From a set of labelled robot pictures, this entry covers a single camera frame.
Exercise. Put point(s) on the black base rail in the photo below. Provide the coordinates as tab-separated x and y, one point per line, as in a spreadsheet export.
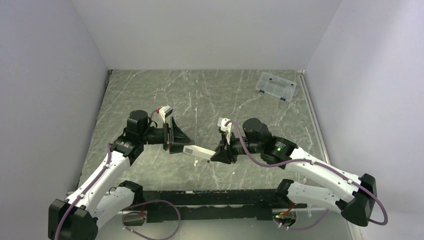
171	205

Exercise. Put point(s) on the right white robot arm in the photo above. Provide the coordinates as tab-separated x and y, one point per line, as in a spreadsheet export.
354	197

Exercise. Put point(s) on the white remote control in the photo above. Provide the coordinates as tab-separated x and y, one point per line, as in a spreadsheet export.
198	151

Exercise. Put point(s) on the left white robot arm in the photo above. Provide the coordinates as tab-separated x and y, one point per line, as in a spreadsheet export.
83	213

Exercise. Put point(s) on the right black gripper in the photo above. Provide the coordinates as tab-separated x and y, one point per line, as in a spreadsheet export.
225	152

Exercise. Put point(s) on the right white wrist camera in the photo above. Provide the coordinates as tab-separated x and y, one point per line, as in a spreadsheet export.
225	127

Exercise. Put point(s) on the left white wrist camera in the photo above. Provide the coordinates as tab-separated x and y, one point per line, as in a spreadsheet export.
164	112

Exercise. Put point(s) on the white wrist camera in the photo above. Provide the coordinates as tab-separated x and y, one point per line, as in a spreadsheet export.
164	112
225	127

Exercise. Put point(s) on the clear plastic organizer box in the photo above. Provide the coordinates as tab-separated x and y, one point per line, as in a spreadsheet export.
276	86

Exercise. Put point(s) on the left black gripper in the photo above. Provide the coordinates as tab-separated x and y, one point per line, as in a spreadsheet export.
174	138

